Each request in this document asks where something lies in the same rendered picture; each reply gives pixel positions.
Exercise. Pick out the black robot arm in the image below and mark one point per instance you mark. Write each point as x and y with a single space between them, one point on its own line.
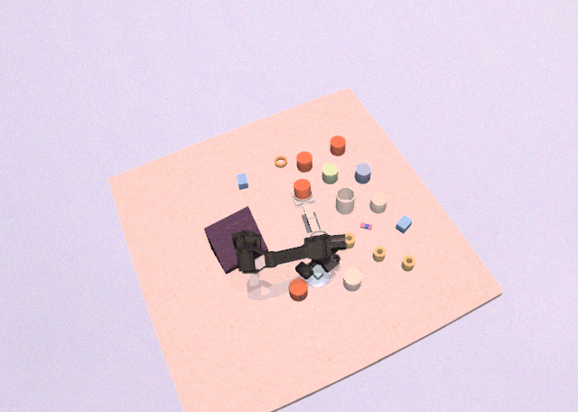
318 248

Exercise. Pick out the pale grey round dish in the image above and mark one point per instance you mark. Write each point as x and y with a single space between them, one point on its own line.
312 281

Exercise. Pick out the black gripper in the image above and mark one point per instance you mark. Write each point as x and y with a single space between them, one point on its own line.
306 270

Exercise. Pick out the orange-brown ring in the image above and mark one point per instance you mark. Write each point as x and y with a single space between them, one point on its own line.
280 158

